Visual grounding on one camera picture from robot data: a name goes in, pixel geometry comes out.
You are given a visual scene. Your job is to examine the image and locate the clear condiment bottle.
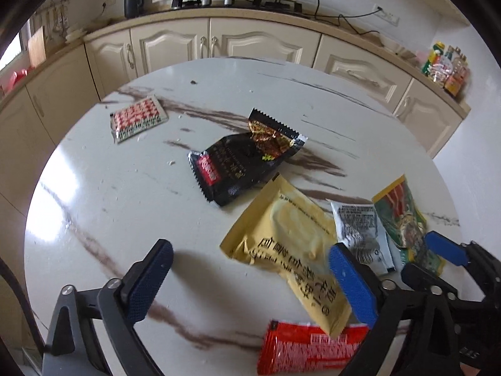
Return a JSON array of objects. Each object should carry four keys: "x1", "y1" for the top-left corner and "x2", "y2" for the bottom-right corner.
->
[{"x1": 434, "y1": 53, "x2": 457, "y2": 87}]

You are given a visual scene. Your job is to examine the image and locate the red plastic container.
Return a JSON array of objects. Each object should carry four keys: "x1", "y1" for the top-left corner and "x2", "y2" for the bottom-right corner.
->
[{"x1": 0, "y1": 68, "x2": 30, "y2": 95}]

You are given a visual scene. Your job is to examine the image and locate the green label condiment bottle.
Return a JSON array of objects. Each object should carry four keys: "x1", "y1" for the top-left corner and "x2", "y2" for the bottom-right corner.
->
[{"x1": 422, "y1": 42, "x2": 445, "y2": 77}]

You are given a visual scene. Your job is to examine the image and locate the red snack packet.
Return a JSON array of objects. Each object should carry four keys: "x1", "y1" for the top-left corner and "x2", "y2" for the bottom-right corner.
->
[{"x1": 256, "y1": 319, "x2": 370, "y2": 376}]

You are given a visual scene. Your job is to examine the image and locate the green yellow snack packet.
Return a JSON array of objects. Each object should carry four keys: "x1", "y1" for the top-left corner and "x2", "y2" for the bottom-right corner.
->
[{"x1": 371, "y1": 175, "x2": 447, "y2": 277}]

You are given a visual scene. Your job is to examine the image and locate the wooden cutting board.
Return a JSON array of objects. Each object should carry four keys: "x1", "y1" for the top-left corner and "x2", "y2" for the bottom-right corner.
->
[{"x1": 27, "y1": 27, "x2": 48, "y2": 68}]

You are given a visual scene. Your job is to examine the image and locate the cream kitchen cabinet run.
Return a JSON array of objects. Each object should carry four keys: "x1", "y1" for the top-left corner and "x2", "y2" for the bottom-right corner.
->
[
  {"x1": 84, "y1": 6, "x2": 472, "y2": 159},
  {"x1": 0, "y1": 41, "x2": 112, "y2": 267}
]

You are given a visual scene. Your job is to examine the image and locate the black snack packet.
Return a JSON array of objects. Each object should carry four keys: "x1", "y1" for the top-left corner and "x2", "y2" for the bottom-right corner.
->
[{"x1": 188, "y1": 107, "x2": 308, "y2": 207}]

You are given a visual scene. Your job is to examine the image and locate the small white black packet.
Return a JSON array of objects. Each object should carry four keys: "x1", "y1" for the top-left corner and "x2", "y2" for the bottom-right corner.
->
[{"x1": 330, "y1": 201, "x2": 397, "y2": 275}]

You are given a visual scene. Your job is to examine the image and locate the black kettle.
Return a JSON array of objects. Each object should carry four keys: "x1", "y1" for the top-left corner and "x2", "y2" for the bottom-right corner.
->
[{"x1": 124, "y1": 0, "x2": 145, "y2": 19}]

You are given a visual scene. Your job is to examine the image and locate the window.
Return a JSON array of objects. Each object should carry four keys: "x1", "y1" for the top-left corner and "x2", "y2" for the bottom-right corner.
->
[{"x1": 0, "y1": 31, "x2": 30, "y2": 73}]

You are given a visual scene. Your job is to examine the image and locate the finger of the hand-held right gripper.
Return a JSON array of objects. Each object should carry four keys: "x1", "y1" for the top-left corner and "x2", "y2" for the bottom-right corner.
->
[
  {"x1": 425, "y1": 231, "x2": 490, "y2": 279},
  {"x1": 401, "y1": 262, "x2": 460, "y2": 296}
]

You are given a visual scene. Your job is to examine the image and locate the red white checkered packet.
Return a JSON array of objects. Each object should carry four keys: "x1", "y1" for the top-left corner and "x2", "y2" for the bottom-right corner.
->
[{"x1": 110, "y1": 95, "x2": 169, "y2": 144}]

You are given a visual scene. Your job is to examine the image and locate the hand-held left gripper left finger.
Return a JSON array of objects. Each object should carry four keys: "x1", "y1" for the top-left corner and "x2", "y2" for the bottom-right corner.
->
[{"x1": 41, "y1": 238, "x2": 175, "y2": 376}]

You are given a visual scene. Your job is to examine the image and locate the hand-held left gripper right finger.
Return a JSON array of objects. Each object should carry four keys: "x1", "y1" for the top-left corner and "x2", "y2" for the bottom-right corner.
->
[{"x1": 328, "y1": 243, "x2": 463, "y2": 376}]

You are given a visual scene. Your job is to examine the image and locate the hanging kitchen utensils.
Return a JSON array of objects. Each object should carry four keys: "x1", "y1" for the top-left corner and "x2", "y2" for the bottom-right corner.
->
[{"x1": 31, "y1": 4, "x2": 73, "y2": 36}]

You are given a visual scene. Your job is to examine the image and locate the black power cable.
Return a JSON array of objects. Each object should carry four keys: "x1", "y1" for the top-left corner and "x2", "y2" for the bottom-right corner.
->
[{"x1": 299, "y1": 0, "x2": 382, "y2": 36}]

